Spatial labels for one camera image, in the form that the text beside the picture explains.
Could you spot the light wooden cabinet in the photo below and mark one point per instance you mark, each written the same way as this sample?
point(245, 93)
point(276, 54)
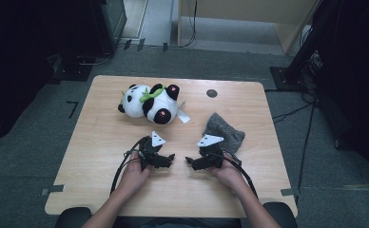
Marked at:
point(287, 28)

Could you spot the small dark floor tape piece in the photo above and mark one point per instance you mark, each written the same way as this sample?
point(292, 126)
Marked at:
point(127, 44)
point(140, 44)

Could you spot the person's left hand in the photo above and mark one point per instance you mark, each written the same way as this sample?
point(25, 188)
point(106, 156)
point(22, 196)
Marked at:
point(133, 177)

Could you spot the black chair armrest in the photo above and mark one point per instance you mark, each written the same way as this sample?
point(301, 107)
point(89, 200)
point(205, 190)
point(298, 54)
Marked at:
point(282, 215)
point(73, 218)

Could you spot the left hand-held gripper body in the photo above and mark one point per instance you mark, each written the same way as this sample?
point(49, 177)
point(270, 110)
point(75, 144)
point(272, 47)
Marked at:
point(149, 148)

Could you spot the person's right hand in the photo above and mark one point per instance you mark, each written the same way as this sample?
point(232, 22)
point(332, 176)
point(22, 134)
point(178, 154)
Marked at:
point(228, 177)

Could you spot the black equipment cabinet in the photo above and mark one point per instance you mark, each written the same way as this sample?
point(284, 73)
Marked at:
point(109, 25)

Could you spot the black and white panda plush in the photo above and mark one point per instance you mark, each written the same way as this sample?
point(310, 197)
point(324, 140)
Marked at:
point(135, 101)

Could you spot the black metal stand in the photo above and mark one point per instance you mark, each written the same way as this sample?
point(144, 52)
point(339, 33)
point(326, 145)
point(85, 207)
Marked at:
point(300, 60)

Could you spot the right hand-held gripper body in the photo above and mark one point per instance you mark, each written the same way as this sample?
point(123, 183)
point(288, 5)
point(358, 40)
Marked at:
point(212, 152)

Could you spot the grey fluffy cloth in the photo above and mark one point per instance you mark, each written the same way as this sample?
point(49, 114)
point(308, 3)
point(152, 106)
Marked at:
point(227, 133)

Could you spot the black stand base plate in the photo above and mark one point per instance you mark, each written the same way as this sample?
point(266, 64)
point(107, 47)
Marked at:
point(71, 71)

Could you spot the dark round table grommet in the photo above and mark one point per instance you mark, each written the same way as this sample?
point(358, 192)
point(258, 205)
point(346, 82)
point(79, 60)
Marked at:
point(211, 93)

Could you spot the dark curtain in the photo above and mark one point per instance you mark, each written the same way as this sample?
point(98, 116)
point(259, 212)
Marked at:
point(21, 63)
point(357, 79)

